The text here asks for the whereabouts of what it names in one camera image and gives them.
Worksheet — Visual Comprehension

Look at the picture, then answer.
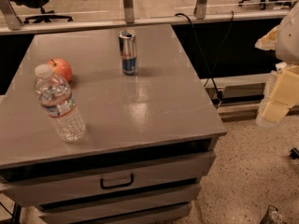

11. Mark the red apple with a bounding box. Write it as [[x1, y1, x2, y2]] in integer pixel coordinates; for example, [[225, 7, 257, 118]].
[[47, 58, 73, 82]]

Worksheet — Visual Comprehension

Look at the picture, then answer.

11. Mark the black power cable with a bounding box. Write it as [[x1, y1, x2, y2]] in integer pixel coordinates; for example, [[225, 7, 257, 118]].
[[174, 10, 235, 107]]

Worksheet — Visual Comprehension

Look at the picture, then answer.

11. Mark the grey drawer cabinet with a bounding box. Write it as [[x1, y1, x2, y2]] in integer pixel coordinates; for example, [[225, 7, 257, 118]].
[[0, 24, 225, 224]]

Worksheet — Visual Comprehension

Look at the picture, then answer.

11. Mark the silver blue energy drink can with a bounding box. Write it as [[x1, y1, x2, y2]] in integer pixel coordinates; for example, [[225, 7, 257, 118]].
[[119, 30, 137, 76]]

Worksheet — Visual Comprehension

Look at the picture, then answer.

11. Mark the dark object on floor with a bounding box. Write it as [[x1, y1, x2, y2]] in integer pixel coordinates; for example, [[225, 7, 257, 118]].
[[260, 205, 287, 224]]

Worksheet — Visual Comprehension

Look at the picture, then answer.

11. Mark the clear plastic water bottle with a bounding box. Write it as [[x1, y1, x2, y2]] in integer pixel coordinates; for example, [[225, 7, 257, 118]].
[[34, 64, 86, 142]]

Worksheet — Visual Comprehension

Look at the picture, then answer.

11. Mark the black drawer handle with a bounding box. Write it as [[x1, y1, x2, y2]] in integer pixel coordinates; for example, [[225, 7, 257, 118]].
[[100, 174, 135, 190]]

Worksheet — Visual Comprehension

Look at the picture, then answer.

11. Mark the white packet on ledge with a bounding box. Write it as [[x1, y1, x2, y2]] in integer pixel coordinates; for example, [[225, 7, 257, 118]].
[[276, 62, 287, 73]]

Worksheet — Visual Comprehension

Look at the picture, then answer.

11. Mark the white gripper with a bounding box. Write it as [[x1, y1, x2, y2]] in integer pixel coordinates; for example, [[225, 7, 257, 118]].
[[255, 3, 299, 128]]

